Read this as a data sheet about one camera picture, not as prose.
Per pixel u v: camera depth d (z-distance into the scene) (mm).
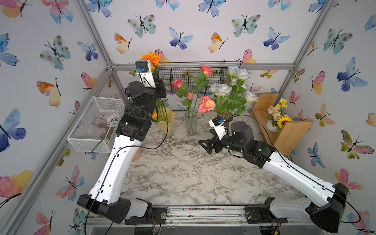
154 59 507
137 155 952
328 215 370
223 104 825
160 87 509
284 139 840
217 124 573
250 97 755
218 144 599
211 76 867
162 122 839
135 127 428
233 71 786
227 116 917
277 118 860
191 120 964
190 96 863
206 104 653
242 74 729
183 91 887
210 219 738
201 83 844
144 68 450
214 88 800
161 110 913
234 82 828
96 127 723
